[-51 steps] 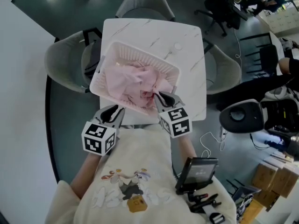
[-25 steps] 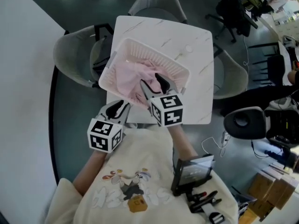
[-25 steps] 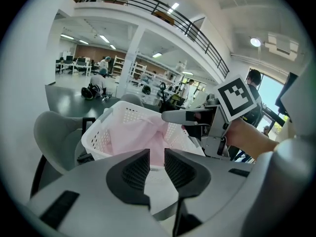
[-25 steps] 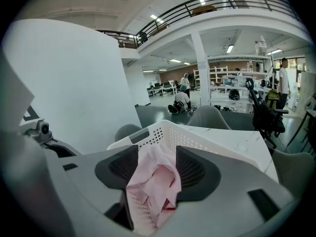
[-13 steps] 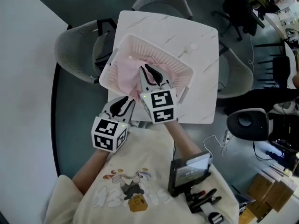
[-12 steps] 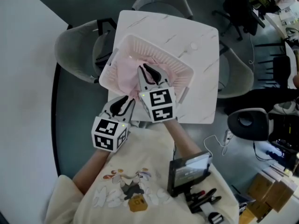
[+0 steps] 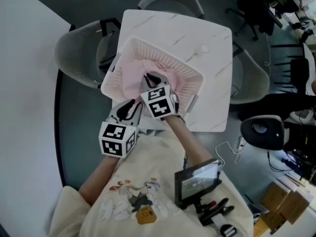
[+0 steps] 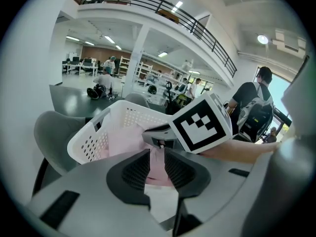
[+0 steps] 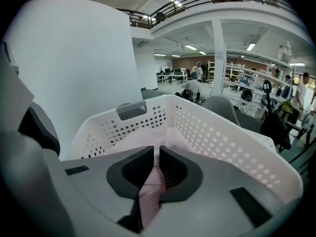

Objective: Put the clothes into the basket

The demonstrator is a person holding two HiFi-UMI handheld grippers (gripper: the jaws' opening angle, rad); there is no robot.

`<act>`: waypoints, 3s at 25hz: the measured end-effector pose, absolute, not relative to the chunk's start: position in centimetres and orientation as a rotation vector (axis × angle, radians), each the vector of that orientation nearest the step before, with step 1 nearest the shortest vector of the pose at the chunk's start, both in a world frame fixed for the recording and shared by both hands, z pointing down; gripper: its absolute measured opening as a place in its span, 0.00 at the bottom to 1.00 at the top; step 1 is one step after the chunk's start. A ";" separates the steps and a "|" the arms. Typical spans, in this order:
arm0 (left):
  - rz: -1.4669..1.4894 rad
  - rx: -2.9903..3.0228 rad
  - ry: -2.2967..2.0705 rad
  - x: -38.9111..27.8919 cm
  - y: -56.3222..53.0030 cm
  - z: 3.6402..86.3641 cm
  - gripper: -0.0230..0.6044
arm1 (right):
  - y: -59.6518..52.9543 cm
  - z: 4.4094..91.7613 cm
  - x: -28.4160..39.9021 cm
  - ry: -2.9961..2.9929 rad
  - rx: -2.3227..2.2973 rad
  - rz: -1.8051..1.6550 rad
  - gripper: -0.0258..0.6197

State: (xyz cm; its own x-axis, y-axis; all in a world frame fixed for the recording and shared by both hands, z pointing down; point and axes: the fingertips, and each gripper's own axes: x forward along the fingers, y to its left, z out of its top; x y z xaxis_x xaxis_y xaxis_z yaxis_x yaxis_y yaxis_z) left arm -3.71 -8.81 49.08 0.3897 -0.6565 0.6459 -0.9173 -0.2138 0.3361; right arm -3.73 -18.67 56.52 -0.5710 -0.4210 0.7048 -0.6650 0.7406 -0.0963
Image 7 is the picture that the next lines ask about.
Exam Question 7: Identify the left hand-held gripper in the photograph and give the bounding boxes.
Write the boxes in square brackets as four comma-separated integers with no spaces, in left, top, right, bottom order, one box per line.
[98,99,144,159]

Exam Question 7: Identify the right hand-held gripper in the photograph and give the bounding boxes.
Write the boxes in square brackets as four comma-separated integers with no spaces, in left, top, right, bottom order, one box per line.
[140,72,179,120]

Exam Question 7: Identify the pink clothes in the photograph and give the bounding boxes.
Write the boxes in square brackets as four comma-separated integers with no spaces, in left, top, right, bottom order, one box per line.
[120,59,186,101]

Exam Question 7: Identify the white plastic basket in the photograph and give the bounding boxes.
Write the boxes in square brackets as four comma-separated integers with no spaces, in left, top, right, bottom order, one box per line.
[100,36,205,114]

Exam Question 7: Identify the person's right forearm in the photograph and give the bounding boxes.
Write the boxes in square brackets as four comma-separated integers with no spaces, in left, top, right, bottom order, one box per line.
[164,114,213,168]

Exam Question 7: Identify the person's left forearm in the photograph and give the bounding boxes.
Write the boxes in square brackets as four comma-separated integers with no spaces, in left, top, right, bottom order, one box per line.
[78,155,119,206]

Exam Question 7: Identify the cream printed shirt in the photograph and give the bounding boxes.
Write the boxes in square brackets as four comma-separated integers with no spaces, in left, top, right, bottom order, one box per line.
[48,128,255,237]

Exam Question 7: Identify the black chest monitor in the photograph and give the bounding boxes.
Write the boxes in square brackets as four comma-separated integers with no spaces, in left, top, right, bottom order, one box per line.
[174,158,223,210]

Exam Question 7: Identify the white and black round device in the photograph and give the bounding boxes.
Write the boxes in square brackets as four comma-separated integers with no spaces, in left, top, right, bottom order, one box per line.
[240,115,291,151]

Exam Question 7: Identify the black office chair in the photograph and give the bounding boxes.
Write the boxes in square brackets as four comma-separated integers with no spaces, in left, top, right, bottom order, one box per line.
[225,0,284,42]

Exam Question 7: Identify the black equipment cart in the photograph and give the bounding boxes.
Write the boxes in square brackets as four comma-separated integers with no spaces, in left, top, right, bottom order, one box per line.
[283,121,316,182]

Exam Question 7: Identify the small cardboard box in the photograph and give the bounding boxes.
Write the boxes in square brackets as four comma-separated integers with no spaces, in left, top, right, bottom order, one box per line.
[252,210,287,236]

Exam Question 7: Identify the large cardboard box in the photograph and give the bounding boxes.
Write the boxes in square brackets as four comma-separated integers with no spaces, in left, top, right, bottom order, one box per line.
[261,180,315,226]

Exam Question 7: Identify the white floor cable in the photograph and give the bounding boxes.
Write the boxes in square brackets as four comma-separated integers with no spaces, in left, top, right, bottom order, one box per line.
[215,134,248,168]

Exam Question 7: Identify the black monitor mount clamp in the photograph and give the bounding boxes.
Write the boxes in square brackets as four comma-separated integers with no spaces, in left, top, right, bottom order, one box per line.
[194,197,236,227]

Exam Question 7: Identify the black and white strap buckle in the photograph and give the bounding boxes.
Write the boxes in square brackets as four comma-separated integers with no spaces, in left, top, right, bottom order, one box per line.
[219,223,239,237]

